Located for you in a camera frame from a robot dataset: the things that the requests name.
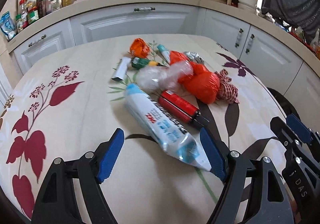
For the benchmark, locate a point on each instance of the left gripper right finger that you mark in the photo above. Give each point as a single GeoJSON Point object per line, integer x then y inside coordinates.
{"type": "Point", "coordinates": [268, 201]}

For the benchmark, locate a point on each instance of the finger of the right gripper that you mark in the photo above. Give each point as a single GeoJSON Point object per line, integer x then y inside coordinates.
{"type": "Point", "coordinates": [293, 133]}

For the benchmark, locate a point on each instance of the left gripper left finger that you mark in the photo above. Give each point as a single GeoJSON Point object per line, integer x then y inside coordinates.
{"type": "Point", "coordinates": [56, 200]}

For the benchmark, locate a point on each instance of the red checkered cloth scrap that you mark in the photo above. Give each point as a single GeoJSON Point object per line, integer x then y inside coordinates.
{"type": "Point", "coordinates": [227, 91]}

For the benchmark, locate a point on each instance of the blue white toothpaste tube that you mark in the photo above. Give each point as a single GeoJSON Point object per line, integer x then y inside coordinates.
{"type": "Point", "coordinates": [173, 138]}

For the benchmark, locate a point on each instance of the white paper box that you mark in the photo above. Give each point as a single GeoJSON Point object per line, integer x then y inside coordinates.
{"type": "Point", "coordinates": [121, 69]}

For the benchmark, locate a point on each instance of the large orange plastic bag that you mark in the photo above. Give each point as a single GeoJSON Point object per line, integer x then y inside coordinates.
{"type": "Point", "coordinates": [201, 83]}

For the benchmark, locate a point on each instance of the red black spray can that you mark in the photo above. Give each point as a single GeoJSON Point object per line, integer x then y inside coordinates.
{"type": "Point", "coordinates": [182, 109]}

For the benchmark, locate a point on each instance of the clear plastic bag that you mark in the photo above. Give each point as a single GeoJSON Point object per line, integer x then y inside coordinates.
{"type": "Point", "coordinates": [152, 78]}

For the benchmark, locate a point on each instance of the green yellow small bottle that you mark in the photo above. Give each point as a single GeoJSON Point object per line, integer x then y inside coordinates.
{"type": "Point", "coordinates": [139, 63]}

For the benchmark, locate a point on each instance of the aluminium foil ball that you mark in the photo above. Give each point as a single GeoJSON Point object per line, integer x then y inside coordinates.
{"type": "Point", "coordinates": [194, 57]}

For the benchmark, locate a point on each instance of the small orange wrapper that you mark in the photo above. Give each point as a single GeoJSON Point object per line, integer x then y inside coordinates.
{"type": "Point", "coordinates": [139, 48]}

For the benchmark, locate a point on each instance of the small teal white tube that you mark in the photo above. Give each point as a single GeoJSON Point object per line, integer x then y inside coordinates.
{"type": "Point", "coordinates": [164, 52]}

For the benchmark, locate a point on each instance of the black trash bin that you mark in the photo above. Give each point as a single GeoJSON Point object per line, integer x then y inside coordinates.
{"type": "Point", "coordinates": [284, 103]}

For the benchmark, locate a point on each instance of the floral tablecloth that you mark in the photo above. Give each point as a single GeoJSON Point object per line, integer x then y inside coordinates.
{"type": "Point", "coordinates": [67, 104]}

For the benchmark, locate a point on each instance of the stacked white bowls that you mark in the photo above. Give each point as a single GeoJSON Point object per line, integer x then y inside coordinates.
{"type": "Point", "coordinates": [248, 5]}

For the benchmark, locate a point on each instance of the blue white snack bag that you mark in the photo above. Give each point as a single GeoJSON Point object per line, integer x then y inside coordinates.
{"type": "Point", "coordinates": [8, 26]}

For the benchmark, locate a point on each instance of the cabinet door handle right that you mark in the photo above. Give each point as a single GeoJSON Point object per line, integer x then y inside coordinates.
{"type": "Point", "coordinates": [249, 44]}

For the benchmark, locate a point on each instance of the cabinet door handle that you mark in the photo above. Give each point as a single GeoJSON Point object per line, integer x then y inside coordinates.
{"type": "Point", "coordinates": [238, 38]}
{"type": "Point", "coordinates": [249, 44]}

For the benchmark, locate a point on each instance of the cabinet door handle left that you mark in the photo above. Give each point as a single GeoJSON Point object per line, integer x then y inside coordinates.
{"type": "Point", "coordinates": [238, 38]}

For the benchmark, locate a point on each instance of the drawer handle left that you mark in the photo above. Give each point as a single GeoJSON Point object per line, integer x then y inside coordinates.
{"type": "Point", "coordinates": [37, 41]}

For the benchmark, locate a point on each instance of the drawer handle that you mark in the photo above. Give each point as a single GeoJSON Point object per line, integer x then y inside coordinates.
{"type": "Point", "coordinates": [144, 9]}
{"type": "Point", "coordinates": [37, 41]}

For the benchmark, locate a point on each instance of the drawer handle centre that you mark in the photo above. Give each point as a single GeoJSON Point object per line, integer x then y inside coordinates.
{"type": "Point", "coordinates": [144, 9]}

